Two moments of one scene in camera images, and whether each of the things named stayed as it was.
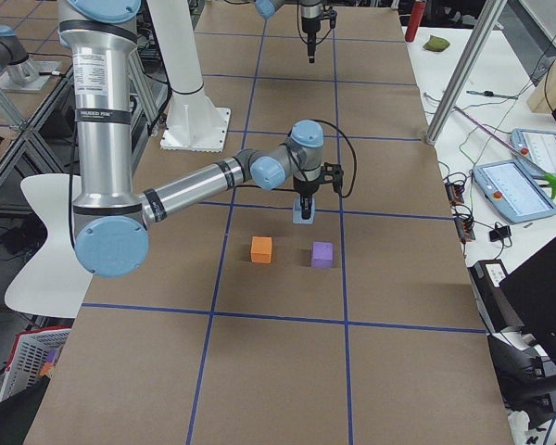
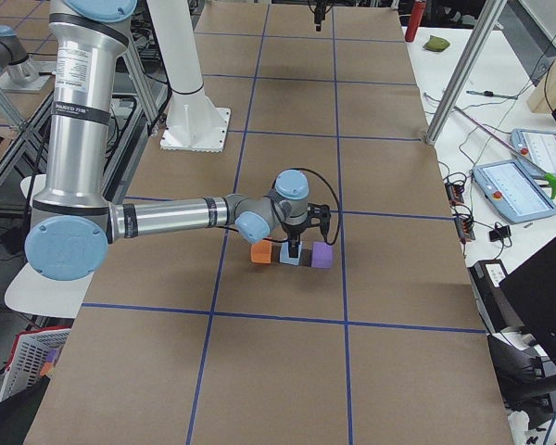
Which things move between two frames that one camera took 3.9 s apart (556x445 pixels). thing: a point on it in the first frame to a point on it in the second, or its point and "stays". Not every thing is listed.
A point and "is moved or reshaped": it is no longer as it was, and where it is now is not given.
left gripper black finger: x=311 y=42 to x=320 y=12
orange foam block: x=261 y=249 stays
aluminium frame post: x=464 y=70 stays
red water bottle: x=415 y=20 stays
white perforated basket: x=27 y=356 stays
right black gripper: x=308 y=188 to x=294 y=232
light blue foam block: x=297 y=218 is moved or reshaped
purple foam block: x=322 y=255 stays
